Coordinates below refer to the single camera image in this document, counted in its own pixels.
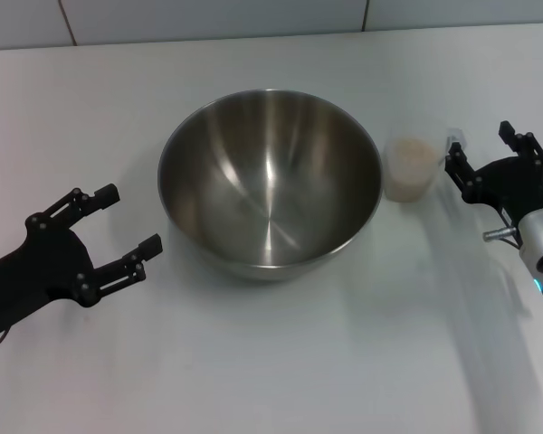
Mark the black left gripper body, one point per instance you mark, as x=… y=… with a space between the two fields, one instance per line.
x=36 y=271

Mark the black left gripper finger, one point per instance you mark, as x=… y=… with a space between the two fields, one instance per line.
x=106 y=193
x=151 y=244

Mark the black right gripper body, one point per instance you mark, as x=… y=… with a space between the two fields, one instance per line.
x=511 y=185

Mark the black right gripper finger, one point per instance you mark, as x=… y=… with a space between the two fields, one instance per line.
x=507 y=131
x=457 y=163

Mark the white rice grains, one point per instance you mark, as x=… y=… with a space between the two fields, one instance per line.
x=412 y=156

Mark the clear plastic measuring cup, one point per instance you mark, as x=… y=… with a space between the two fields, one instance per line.
x=409 y=181

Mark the stainless steel mixing bowl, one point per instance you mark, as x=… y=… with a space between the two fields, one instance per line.
x=271 y=190

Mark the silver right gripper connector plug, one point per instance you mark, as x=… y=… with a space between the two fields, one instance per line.
x=498 y=234

